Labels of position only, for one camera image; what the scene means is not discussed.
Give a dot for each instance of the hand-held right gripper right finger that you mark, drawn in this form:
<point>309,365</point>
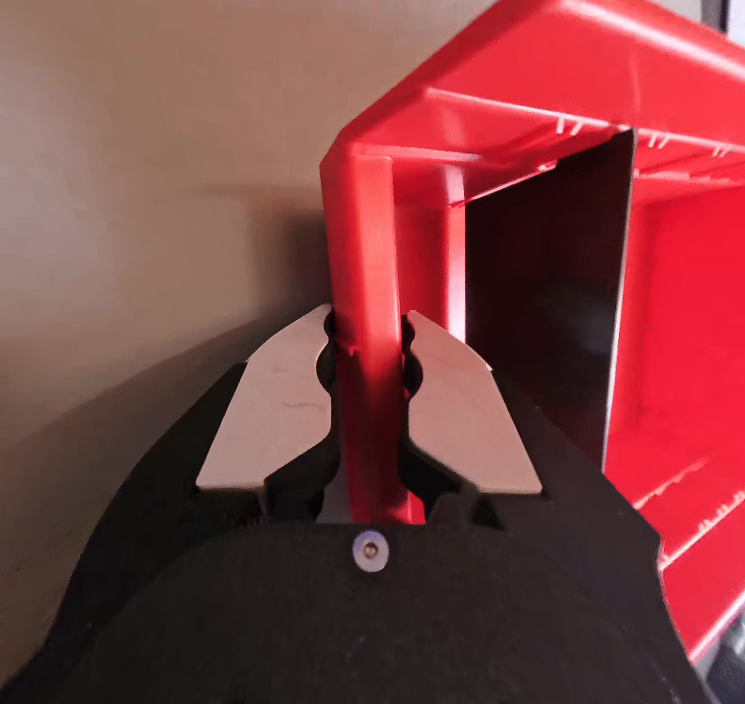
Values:
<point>465,424</point>

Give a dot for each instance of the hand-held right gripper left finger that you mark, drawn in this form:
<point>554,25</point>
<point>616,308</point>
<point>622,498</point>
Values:
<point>273,413</point>

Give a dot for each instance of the red plastic bin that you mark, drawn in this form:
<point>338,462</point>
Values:
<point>524,63</point>

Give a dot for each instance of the black flat panel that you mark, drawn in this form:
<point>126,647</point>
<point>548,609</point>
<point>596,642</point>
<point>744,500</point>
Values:
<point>541,285</point>

